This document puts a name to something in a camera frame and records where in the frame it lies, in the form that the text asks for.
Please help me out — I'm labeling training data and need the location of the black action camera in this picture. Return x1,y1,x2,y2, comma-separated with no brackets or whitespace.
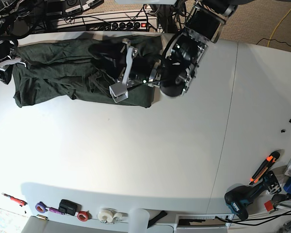
58,199,78,216

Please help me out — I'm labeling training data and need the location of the clear tape dispenser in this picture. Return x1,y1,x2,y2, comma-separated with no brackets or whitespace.
97,208,128,224

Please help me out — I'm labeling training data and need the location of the red black screwdriver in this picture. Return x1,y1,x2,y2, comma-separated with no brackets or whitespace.
2,193,27,207

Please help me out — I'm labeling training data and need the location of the purple tape roll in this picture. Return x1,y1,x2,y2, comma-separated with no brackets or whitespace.
35,201,47,213

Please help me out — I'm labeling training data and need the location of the dark green t-shirt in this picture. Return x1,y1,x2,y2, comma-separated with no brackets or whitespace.
13,35,164,109

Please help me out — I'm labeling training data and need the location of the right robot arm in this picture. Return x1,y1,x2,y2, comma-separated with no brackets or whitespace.
0,0,47,84

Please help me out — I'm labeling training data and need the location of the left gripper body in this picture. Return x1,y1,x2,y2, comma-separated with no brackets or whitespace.
109,38,138,103

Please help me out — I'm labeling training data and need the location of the red square tag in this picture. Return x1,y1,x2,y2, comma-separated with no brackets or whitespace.
264,200,274,212

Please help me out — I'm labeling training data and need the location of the red tape roll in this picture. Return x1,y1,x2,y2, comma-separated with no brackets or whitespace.
77,211,90,222

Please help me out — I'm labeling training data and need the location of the black power strip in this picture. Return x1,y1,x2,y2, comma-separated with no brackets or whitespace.
58,21,158,32

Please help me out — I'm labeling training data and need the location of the orange black utility knife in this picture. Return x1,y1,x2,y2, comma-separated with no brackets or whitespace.
249,151,280,185

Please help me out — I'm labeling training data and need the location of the white paper roll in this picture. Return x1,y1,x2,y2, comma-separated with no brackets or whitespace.
128,208,150,233

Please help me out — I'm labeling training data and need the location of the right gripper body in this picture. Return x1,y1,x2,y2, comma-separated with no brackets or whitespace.
0,57,27,82

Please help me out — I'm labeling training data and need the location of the teal black cordless drill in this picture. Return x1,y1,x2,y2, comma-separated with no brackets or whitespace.
224,171,282,221

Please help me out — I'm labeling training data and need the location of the yellow cable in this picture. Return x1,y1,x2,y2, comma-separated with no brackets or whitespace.
267,5,291,47

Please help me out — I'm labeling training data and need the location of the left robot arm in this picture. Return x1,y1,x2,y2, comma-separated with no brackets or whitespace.
89,0,238,103

